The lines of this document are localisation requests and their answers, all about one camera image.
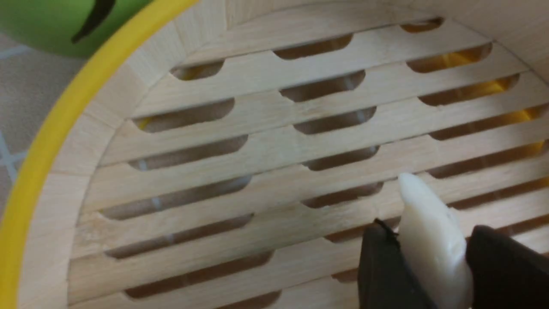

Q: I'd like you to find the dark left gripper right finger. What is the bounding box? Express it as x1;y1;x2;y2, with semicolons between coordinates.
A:
465;225;549;309

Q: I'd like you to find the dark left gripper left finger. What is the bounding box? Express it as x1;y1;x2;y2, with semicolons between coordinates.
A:
357;219;437;309

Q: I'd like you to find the bamboo steamer tray yellow rim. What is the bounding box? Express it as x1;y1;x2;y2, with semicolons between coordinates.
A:
1;0;548;309

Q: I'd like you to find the green toy watermelon ball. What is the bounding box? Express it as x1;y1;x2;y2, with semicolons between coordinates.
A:
0;0;150;58

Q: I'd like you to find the white dumpling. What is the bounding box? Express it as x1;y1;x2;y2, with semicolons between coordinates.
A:
398;173;474;309

